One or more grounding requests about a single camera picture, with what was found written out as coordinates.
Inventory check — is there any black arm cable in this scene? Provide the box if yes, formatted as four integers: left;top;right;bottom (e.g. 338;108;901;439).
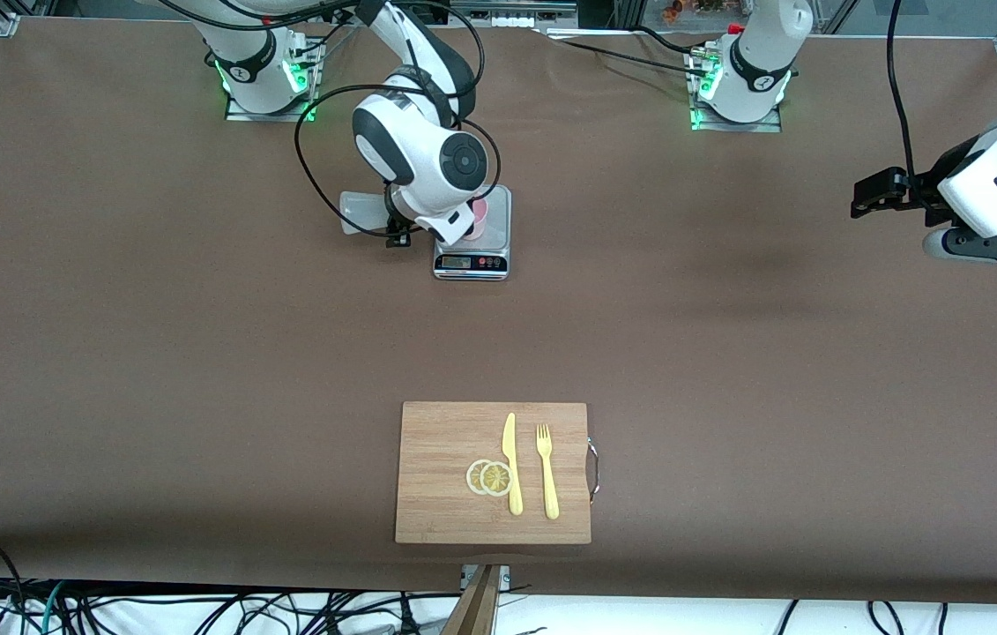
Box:
294;0;501;241
888;0;919;191

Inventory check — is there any translucent sauce bottle orange cap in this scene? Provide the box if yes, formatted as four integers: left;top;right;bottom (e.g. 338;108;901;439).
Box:
339;191;393;237

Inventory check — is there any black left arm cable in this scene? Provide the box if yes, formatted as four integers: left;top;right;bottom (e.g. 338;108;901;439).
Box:
888;0;919;191

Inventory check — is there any white power strip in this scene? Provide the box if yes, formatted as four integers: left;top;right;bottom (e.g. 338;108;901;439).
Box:
448;0;580;29

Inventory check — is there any wooden beam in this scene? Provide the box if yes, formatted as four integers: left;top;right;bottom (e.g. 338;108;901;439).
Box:
443;564;503;635

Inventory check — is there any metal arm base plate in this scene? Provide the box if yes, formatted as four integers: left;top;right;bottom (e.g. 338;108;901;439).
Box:
690;44;783;133
225;35;320;123

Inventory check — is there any teal floor cable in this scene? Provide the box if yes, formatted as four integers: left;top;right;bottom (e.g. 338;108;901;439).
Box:
38;580;67;635

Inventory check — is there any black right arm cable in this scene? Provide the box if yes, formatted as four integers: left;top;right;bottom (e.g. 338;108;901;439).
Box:
294;0;501;241

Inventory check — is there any yellow plastic knife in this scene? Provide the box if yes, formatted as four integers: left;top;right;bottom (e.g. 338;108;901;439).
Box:
502;412;524;517

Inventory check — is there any yellow plastic fork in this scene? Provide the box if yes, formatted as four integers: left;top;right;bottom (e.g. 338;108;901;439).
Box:
536;423;561;520

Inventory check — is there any silver digital kitchen scale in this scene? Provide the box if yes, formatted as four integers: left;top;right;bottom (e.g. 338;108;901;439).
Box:
434;183;513;281

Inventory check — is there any small metal bracket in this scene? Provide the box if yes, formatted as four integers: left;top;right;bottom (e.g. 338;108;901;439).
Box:
460;564;512;594

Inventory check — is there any wooden cutting board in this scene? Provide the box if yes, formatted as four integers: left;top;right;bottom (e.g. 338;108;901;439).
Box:
395;401;592;545

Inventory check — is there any black cable on table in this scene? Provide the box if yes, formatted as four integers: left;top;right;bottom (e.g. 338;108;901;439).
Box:
542;26;711;76

